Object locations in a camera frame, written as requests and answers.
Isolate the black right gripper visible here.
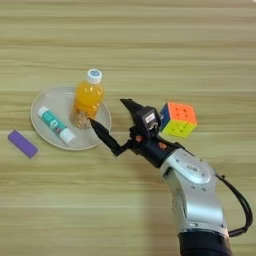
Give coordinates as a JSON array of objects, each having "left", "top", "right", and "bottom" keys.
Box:
[{"left": 88, "top": 98, "right": 185, "bottom": 169}]

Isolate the orange juice bottle white cap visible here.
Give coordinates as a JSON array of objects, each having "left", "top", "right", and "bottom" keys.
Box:
[{"left": 69, "top": 68, "right": 106, "bottom": 130}]

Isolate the green white glue stick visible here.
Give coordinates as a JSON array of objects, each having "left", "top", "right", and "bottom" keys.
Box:
[{"left": 37, "top": 106, "right": 77, "bottom": 146}]

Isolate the colourful puzzle cube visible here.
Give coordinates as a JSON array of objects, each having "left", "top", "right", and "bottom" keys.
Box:
[{"left": 159, "top": 101, "right": 198, "bottom": 139}]

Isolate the beige round plate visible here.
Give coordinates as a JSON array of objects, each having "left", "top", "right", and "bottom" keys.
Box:
[{"left": 30, "top": 86, "right": 112, "bottom": 152}]

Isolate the purple rectangular eraser block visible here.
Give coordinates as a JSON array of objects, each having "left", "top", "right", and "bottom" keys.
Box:
[{"left": 7, "top": 129, "right": 39, "bottom": 160}]

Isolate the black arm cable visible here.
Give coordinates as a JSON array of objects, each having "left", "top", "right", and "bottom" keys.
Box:
[{"left": 214, "top": 173, "right": 254, "bottom": 238}]

